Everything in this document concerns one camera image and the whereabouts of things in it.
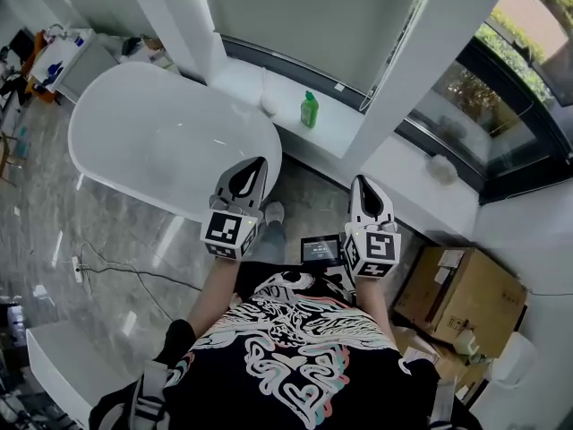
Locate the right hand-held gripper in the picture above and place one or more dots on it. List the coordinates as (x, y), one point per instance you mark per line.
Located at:
(380, 246)

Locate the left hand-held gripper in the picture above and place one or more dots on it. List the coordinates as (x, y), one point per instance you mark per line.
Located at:
(221, 231)

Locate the green detergent bottle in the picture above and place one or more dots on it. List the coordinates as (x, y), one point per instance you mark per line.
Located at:
(309, 111)

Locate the person's left forearm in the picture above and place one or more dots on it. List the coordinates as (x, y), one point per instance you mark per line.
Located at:
(212, 294)

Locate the person's right forearm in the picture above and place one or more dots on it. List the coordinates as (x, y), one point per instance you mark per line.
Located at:
(375, 307)

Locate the grey shoe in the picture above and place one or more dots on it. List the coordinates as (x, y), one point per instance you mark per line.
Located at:
(274, 213)

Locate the blue jeans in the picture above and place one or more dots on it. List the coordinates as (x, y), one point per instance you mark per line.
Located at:
(271, 244)

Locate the small black screen device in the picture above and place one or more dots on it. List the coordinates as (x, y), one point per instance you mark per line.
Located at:
(321, 250)

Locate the grey fluffy cloth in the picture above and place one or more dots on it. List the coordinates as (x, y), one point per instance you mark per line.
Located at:
(442, 169)

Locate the white cloth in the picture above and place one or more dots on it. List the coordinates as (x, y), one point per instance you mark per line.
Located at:
(270, 105)

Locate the white bathtub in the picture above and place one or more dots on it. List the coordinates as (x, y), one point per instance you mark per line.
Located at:
(147, 128)

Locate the large cardboard box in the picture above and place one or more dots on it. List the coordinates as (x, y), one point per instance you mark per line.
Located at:
(465, 294)

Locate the grey roller blind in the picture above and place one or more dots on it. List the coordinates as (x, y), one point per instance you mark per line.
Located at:
(313, 20)

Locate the white power strip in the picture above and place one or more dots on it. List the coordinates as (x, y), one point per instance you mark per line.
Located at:
(77, 269)

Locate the black printed T-shirt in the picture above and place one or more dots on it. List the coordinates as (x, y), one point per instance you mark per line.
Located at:
(295, 374)

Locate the white vanity cabinet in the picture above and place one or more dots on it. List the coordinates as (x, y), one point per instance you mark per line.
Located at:
(85, 67)

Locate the white plastic container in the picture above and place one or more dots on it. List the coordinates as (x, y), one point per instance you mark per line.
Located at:
(515, 361)

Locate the green garden plants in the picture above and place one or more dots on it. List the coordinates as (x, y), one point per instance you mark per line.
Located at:
(519, 38)

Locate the wooden stool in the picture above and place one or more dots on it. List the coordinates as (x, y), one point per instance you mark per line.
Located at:
(9, 159)

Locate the white low cabinet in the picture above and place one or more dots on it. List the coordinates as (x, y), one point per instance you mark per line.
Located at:
(67, 365)

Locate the black window frame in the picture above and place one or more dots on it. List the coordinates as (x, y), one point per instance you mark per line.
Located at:
(286, 63)
(515, 173)

